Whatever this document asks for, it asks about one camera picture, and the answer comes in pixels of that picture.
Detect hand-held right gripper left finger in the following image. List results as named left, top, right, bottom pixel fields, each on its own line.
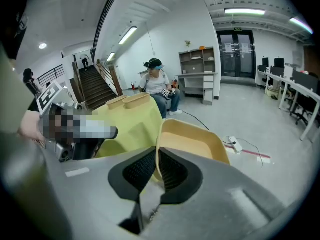
left=44, top=146, right=159, bottom=240

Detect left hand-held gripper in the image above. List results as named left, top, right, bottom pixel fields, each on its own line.
left=36, top=80, right=119, bottom=163

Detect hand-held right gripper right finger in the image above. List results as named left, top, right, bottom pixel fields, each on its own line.
left=143, top=146, right=288, bottom=240

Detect tan tray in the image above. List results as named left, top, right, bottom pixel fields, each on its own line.
left=153, top=118, right=231, bottom=182
left=122, top=91, right=151, bottom=110

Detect person's left forearm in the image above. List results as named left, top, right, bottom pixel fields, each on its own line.
left=16, top=109, right=47, bottom=146

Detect round table with yellow-green cloth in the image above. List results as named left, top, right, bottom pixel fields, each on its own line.
left=92, top=97, right=166, bottom=160

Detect dark wooden staircase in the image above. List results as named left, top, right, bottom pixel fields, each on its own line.
left=71, top=56, right=124, bottom=111

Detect white power strip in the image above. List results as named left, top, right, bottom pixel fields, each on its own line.
left=228, top=136, right=244, bottom=155

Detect black stair railing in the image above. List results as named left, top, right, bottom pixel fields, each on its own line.
left=36, top=63, right=65, bottom=87

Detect grey desk with shelf unit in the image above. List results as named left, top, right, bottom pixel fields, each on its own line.
left=174, top=46, right=221, bottom=107

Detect black office chair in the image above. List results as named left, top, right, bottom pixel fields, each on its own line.
left=287, top=93, right=313, bottom=127

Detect person's black buttoned shirt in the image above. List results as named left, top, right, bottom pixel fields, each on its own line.
left=0, top=0, right=29, bottom=60

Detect white long desk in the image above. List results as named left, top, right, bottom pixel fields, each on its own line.
left=264, top=71, right=320, bottom=142

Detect black double door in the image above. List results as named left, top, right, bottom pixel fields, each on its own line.
left=216, top=29, right=257, bottom=79

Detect black cable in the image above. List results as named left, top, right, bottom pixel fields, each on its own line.
left=181, top=109, right=211, bottom=132

